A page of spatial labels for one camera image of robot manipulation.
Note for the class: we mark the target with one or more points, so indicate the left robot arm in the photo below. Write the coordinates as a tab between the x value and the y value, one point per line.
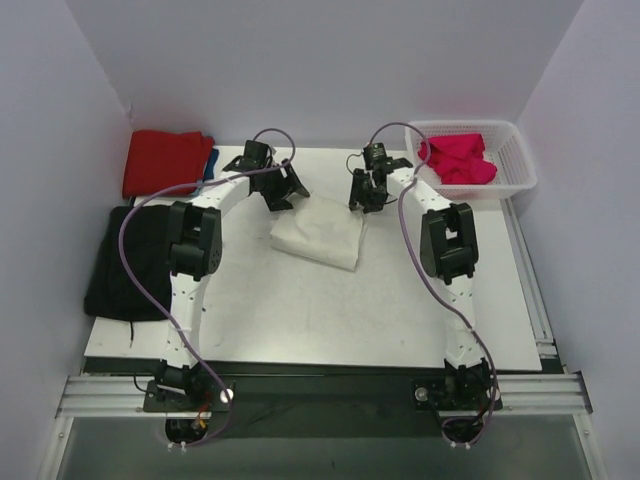
195	248

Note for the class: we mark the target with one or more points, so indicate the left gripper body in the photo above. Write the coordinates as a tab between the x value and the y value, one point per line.
282	185

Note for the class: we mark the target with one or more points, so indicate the cream white t shirt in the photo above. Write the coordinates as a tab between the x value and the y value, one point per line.
321	230

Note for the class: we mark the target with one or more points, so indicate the folded blue t shirt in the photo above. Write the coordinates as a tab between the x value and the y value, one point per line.
209	169

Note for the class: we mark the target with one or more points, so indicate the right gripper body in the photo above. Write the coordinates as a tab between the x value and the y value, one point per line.
367	188

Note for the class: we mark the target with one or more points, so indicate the pink crumpled t shirt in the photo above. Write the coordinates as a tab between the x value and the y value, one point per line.
458	159

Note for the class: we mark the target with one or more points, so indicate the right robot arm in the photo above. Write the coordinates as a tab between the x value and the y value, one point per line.
442	243

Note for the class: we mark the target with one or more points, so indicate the folded red t shirt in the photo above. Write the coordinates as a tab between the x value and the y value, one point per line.
157	160

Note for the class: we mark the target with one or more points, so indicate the aluminium mounting rail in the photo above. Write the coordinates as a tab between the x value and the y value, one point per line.
528	394

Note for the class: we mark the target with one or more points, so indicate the white plastic basket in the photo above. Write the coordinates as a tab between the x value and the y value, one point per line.
503	147

